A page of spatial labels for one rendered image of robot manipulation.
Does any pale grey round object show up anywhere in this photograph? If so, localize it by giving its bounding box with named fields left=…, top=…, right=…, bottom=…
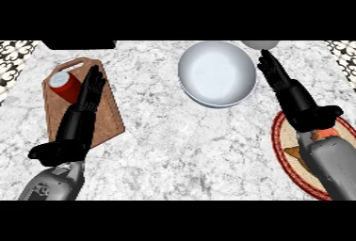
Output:
left=241, top=40, right=281, bottom=51

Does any brown wooden cutting board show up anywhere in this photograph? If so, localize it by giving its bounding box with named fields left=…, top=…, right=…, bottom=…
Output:
left=42, top=56, right=127, bottom=150

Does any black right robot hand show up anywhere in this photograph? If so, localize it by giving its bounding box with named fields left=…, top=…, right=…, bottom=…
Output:
left=256, top=49, right=344, bottom=134

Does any white bowl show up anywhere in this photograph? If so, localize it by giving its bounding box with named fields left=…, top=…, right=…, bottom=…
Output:
left=178, top=40, right=257, bottom=108

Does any orange squash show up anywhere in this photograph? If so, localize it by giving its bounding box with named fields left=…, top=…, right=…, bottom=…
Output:
left=282, top=127, right=342, bottom=164

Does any red can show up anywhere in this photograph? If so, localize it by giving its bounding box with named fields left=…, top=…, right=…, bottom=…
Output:
left=48, top=71, right=85, bottom=104

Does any black appliance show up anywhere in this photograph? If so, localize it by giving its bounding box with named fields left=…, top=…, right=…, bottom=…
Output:
left=40, top=40, right=118, bottom=51

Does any round red-rimmed woven placemat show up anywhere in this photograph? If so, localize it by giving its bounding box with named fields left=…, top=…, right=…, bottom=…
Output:
left=271, top=109, right=356, bottom=201

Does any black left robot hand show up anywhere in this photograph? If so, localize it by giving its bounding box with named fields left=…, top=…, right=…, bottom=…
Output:
left=27, top=64, right=107, bottom=168

